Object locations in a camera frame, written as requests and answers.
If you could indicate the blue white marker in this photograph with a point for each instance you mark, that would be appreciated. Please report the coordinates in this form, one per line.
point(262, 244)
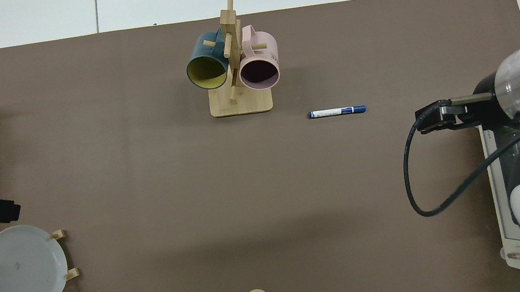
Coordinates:
point(331, 112)

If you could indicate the grey plate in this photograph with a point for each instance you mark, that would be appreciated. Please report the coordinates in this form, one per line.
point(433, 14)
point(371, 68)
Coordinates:
point(23, 271)

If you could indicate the wooden plate rack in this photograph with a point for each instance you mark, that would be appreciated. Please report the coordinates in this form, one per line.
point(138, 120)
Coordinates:
point(70, 274)

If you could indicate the brown table cloth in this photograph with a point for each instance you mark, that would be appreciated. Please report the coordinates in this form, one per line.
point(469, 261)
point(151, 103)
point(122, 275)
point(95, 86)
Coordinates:
point(153, 181)

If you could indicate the pink cup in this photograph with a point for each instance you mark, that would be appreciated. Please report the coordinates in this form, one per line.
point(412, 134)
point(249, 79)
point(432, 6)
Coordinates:
point(262, 46)

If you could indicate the wooden cup stand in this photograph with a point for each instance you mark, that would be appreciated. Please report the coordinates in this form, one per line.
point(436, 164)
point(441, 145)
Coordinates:
point(241, 105)

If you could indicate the dark teal cup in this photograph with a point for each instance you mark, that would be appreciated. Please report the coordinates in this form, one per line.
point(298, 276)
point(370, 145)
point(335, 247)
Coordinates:
point(198, 53)

